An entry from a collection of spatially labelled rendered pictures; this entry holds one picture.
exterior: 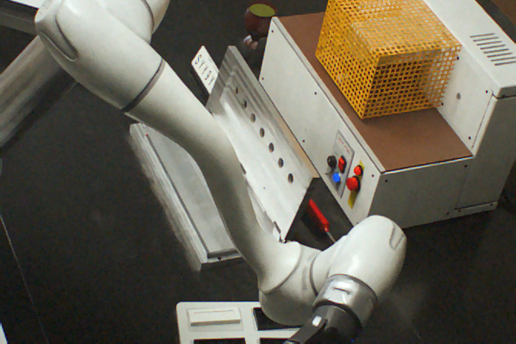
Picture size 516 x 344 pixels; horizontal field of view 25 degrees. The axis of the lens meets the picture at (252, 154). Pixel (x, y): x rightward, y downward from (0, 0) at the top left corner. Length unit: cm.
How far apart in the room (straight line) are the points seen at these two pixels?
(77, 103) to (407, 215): 80
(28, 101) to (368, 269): 62
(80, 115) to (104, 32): 103
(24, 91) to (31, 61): 6
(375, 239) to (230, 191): 25
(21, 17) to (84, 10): 124
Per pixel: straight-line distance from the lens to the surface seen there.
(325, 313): 178
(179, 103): 170
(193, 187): 250
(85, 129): 264
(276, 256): 192
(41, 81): 193
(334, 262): 185
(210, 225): 242
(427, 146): 247
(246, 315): 228
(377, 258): 184
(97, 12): 167
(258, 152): 249
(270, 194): 243
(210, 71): 279
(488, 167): 255
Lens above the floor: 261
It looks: 40 degrees down
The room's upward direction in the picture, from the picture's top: 12 degrees clockwise
